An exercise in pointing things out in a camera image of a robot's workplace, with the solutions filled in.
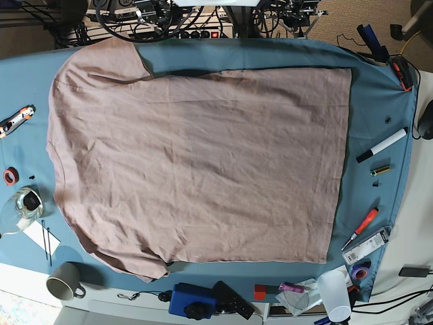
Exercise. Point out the pinkish-brown T-shirt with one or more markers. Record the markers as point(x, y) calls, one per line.
point(237, 165)

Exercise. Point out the black remote control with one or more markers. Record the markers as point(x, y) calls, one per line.
point(228, 301)

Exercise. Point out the white power strip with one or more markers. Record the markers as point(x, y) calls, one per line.
point(210, 25)

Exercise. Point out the red black block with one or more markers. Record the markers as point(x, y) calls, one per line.
point(260, 291)

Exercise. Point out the blue box device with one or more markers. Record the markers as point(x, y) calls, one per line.
point(192, 302)

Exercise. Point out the purple marker pen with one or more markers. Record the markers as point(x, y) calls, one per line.
point(295, 288)

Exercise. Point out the blue table cloth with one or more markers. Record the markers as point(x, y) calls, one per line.
point(375, 94)

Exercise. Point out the orange screwdriver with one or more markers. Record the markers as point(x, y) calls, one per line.
point(365, 222)

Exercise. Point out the clear plastic package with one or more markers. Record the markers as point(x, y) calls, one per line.
point(359, 251)

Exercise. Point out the white plastic cup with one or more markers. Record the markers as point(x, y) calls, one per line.
point(333, 292)

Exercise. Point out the purple tape roll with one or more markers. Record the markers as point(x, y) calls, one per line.
point(359, 271)

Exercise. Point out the grey ceramic mug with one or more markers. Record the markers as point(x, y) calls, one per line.
point(64, 283)

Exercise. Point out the white paper card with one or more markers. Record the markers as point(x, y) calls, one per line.
point(35, 233)

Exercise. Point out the white black marker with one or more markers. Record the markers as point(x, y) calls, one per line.
point(400, 134)

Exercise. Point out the clear tape roll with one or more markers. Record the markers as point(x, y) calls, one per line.
point(20, 211)

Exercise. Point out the red tape roll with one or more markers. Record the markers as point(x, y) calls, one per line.
point(10, 176)

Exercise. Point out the orange black clamp tool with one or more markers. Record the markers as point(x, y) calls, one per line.
point(402, 72)

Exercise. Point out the black computer mouse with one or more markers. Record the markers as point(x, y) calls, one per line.
point(425, 123)

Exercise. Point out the orange white utility knife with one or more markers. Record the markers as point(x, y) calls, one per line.
point(11, 123)

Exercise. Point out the black power adapter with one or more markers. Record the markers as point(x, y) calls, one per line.
point(414, 272)

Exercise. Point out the black cable tie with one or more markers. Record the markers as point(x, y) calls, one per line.
point(47, 242)

